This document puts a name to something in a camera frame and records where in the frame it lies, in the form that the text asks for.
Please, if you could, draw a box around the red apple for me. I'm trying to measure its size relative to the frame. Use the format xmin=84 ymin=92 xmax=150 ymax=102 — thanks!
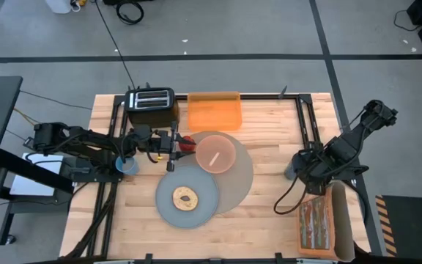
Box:
xmin=179 ymin=135 xmax=198 ymax=153

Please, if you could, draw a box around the black cable bundle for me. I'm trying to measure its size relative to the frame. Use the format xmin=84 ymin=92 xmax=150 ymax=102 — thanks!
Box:
xmin=65 ymin=181 xmax=121 ymax=258

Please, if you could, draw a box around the thin black floor cable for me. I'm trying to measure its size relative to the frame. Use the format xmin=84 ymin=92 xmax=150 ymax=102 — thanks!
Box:
xmin=18 ymin=89 xmax=94 ymax=111

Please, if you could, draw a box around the white plastic container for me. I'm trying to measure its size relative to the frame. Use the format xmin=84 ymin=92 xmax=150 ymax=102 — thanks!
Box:
xmin=45 ymin=0 xmax=74 ymax=15

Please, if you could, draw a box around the blue plastic cup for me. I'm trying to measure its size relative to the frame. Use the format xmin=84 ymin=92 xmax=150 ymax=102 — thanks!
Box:
xmin=114 ymin=155 xmax=140 ymax=177

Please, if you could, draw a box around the orange cereal box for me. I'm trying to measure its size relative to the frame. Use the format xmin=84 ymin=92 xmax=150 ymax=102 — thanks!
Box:
xmin=295 ymin=180 xmax=356 ymax=263

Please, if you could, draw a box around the yellow floor cable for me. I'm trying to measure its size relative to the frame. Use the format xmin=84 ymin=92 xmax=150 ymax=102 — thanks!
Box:
xmin=12 ymin=107 xmax=42 ymax=128

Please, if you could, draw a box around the black aluminium table frame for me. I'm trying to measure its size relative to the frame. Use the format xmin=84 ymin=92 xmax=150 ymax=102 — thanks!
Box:
xmin=84 ymin=93 xmax=322 ymax=258

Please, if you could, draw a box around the black toaster power cable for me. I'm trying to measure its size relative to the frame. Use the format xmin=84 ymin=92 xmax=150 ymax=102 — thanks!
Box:
xmin=93 ymin=0 xmax=137 ymax=91

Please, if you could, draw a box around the grey cup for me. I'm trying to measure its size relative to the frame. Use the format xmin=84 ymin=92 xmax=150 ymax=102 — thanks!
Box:
xmin=284 ymin=160 xmax=302 ymax=182

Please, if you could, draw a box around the blue-grey round plate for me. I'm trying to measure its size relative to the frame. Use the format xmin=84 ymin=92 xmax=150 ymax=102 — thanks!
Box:
xmin=155 ymin=164 xmax=221 ymax=230

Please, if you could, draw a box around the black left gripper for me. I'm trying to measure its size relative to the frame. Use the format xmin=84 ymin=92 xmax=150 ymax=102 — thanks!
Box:
xmin=157 ymin=120 xmax=190 ymax=173

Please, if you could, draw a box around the white sheet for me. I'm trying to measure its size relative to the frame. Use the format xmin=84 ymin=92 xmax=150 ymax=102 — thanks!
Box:
xmin=9 ymin=152 xmax=65 ymax=197

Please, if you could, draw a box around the black two-slot toaster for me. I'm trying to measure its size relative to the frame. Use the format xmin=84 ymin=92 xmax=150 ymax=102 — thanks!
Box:
xmin=123 ymin=87 xmax=180 ymax=130

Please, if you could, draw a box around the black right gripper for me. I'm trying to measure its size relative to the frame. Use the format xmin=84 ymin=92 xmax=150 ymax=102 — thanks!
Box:
xmin=294 ymin=144 xmax=331 ymax=196

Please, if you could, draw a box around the black yellow-striped floor mat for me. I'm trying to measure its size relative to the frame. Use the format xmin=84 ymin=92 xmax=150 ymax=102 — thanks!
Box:
xmin=374 ymin=194 xmax=422 ymax=258

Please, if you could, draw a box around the toasted bagel half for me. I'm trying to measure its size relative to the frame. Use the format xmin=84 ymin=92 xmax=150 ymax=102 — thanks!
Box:
xmin=171 ymin=186 xmax=199 ymax=213

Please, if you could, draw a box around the pink translucent bowl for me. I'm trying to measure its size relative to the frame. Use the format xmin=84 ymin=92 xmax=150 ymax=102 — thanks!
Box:
xmin=195 ymin=134 xmax=237 ymax=175

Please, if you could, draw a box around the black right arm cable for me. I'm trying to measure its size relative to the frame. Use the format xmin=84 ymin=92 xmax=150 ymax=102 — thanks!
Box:
xmin=273 ymin=175 xmax=309 ymax=216

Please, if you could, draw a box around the coiled black floor cable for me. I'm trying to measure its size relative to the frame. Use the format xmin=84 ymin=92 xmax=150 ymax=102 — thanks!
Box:
xmin=114 ymin=1 xmax=145 ymax=26

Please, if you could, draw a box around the round grey placemat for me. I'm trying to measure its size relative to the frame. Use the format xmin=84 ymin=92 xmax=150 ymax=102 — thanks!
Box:
xmin=174 ymin=131 xmax=255 ymax=216

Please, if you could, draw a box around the orange plastic tray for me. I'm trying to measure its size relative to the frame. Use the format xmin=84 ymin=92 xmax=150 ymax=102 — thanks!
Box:
xmin=187 ymin=91 xmax=243 ymax=133

